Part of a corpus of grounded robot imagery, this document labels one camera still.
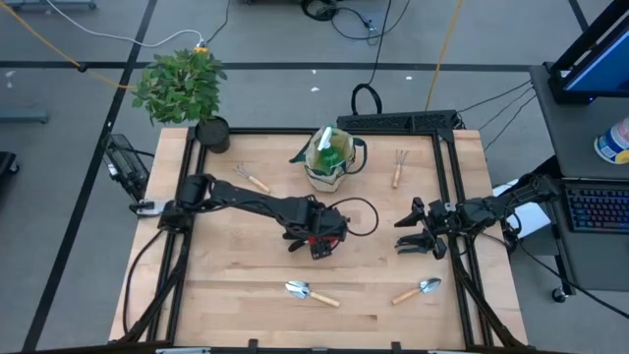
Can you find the white paper sheet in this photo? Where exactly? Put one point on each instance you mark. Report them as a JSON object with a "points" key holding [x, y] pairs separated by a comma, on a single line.
{"points": [[531, 218]]}

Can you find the cream green canvas gardening bag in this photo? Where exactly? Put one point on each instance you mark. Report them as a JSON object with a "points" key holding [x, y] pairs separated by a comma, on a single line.
{"points": [[324, 179]]}

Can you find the green spray bottle white head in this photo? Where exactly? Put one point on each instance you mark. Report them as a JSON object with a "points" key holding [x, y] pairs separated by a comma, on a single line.
{"points": [[330, 155]]}

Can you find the potted green plant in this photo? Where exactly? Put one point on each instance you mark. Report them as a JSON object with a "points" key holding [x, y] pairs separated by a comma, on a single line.
{"points": [[179, 88]]}

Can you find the black keyboard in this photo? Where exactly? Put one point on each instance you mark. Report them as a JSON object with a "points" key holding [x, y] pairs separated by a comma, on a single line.
{"points": [[597, 209]]}

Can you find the white blue wipes canister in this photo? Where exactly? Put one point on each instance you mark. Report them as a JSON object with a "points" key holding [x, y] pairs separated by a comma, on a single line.
{"points": [[611, 145]]}

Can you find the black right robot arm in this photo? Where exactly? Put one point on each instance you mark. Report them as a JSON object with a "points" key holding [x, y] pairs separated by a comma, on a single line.
{"points": [[491, 209]]}

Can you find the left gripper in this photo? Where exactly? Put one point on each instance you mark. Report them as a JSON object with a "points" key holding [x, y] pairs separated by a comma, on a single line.
{"points": [[319, 223]]}

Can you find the black mesh box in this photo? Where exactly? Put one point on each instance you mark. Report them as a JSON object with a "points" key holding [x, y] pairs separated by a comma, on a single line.
{"points": [[125, 164]]}

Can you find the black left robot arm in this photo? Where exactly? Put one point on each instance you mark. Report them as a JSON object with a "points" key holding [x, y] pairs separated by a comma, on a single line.
{"points": [[245, 196]]}

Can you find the black computer monitor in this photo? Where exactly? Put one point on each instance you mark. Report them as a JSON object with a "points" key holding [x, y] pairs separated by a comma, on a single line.
{"points": [[604, 69]]}

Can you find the grey stand foot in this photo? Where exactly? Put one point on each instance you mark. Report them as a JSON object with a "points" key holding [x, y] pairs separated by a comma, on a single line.
{"points": [[24, 116], [54, 4]]}

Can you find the long black perforated box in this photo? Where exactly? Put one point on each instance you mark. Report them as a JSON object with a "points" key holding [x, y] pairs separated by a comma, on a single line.
{"points": [[393, 121]]}

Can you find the black floor object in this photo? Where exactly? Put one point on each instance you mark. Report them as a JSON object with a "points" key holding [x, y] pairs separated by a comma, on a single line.
{"points": [[7, 164]]}

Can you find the black aluminium table frame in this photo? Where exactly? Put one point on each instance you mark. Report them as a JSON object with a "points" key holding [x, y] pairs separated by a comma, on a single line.
{"points": [[265, 131]]}

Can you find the grey metal mounting plate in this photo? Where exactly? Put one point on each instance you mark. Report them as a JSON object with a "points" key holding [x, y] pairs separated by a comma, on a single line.
{"points": [[147, 207]]}

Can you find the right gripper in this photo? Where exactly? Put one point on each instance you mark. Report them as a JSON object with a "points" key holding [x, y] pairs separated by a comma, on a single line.
{"points": [[442, 218]]}

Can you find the grey equipment cart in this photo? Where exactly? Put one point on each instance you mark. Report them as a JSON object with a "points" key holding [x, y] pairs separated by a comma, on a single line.
{"points": [[575, 137]]}

